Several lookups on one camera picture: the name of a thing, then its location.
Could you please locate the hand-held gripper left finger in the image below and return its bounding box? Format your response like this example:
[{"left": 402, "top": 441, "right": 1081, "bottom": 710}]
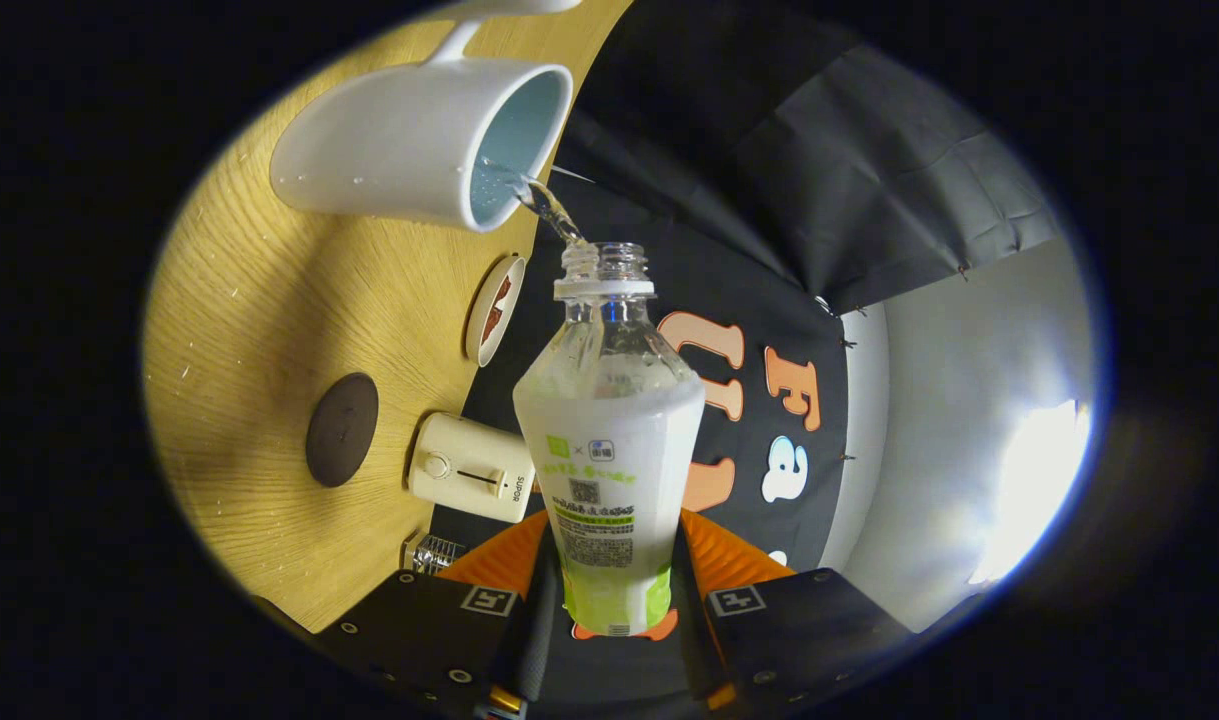
[{"left": 314, "top": 510, "right": 560, "bottom": 719}]

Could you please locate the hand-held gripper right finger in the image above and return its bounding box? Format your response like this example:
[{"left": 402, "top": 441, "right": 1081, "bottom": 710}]
[{"left": 674, "top": 508, "right": 915, "bottom": 716}]

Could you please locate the clear bottle with white label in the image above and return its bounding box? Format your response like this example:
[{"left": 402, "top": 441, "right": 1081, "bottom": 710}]
[{"left": 512, "top": 240, "right": 707, "bottom": 638}]

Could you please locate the dark brown round coaster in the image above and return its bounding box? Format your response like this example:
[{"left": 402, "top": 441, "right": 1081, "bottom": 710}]
[{"left": 305, "top": 372, "right": 380, "bottom": 489}]

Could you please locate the clear poured juice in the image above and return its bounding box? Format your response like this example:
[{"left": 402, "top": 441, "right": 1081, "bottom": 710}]
[{"left": 484, "top": 160, "right": 590, "bottom": 246}]

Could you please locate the white cup with blue inside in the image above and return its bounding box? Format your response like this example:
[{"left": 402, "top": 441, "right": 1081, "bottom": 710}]
[{"left": 269, "top": 0, "right": 582, "bottom": 233}]

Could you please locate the cream white toaster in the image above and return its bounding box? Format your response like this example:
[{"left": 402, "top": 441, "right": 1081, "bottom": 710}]
[{"left": 407, "top": 411, "right": 536, "bottom": 524}]

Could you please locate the white oval plate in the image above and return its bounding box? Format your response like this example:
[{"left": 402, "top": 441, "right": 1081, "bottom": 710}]
[{"left": 464, "top": 254, "right": 527, "bottom": 368}]

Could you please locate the reddish brown meat portion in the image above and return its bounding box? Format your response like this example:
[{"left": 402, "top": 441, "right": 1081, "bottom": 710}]
[{"left": 481, "top": 275, "right": 513, "bottom": 346}]

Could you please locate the wooden table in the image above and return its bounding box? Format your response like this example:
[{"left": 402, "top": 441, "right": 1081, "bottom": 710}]
[{"left": 141, "top": 0, "right": 635, "bottom": 633}]

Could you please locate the metal wire mesh holder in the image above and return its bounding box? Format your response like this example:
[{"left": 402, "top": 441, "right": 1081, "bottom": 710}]
[{"left": 404, "top": 532, "right": 467, "bottom": 576}]

